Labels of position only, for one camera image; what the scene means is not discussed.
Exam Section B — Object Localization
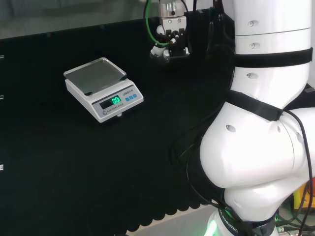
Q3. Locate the black bench cloth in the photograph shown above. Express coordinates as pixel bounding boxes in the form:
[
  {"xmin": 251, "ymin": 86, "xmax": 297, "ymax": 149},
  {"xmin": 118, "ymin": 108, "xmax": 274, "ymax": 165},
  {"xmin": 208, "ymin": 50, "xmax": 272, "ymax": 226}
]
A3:
[{"xmin": 0, "ymin": 11, "xmax": 237, "ymax": 233}]

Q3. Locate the pale board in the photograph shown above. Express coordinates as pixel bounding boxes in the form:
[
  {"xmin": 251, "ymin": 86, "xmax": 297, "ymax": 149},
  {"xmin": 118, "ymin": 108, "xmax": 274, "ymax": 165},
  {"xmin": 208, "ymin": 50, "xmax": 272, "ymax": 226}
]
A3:
[{"xmin": 125, "ymin": 203, "xmax": 222, "ymax": 236}]

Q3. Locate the white electronic balance steel pan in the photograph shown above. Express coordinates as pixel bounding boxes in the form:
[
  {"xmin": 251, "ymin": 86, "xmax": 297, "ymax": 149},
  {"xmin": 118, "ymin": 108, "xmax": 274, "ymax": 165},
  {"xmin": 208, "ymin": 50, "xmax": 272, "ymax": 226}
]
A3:
[{"xmin": 63, "ymin": 57, "xmax": 145, "ymax": 123}]

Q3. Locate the green cable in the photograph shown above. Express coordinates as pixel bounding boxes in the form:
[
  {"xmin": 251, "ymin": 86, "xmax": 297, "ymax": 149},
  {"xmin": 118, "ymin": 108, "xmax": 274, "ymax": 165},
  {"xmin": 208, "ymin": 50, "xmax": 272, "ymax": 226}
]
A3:
[{"xmin": 143, "ymin": 0, "xmax": 171, "ymax": 48}]

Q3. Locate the black cable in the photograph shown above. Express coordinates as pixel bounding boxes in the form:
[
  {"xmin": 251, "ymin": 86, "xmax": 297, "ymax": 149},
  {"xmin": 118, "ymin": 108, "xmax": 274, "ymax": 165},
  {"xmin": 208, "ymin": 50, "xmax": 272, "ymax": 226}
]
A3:
[
  {"xmin": 169, "ymin": 108, "xmax": 252, "ymax": 236},
  {"xmin": 283, "ymin": 109, "xmax": 315, "ymax": 236}
]

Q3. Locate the black and white five-finger robot hand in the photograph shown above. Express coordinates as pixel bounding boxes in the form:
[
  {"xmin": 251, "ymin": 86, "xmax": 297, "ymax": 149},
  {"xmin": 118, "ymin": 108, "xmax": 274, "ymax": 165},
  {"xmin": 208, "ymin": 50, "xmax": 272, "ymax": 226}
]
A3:
[{"xmin": 149, "ymin": 16, "xmax": 191, "ymax": 63}]

